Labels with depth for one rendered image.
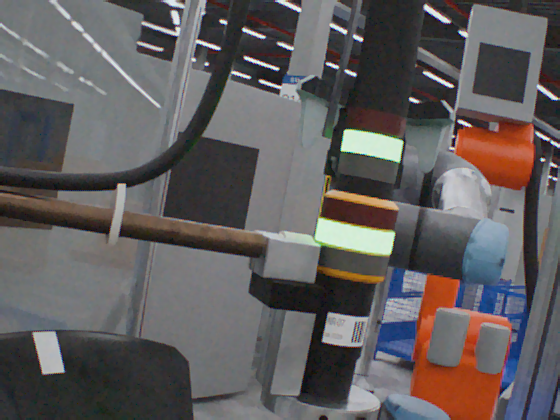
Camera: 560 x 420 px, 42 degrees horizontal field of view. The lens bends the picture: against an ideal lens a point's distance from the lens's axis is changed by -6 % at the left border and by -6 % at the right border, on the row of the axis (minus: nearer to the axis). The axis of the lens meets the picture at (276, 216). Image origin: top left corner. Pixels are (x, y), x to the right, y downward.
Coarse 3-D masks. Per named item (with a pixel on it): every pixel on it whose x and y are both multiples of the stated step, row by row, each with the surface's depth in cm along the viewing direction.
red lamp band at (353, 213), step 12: (324, 204) 43; (336, 204) 42; (348, 204) 42; (360, 204) 41; (324, 216) 43; (336, 216) 42; (348, 216) 42; (360, 216) 41; (372, 216) 41; (384, 216) 42; (396, 216) 43; (384, 228) 42
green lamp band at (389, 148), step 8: (344, 136) 43; (352, 136) 42; (360, 136) 42; (368, 136) 42; (376, 136) 42; (384, 136) 42; (344, 144) 43; (352, 144) 42; (360, 144) 42; (368, 144) 42; (376, 144) 42; (384, 144) 42; (392, 144) 42; (400, 144) 43; (360, 152) 42; (368, 152) 42; (376, 152) 42; (384, 152) 42; (392, 152) 42; (400, 152) 43
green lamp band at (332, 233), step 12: (324, 228) 43; (336, 228) 42; (348, 228) 42; (360, 228) 41; (324, 240) 42; (336, 240) 42; (348, 240) 42; (360, 240) 41; (372, 240) 42; (384, 240) 42; (372, 252) 42; (384, 252) 42
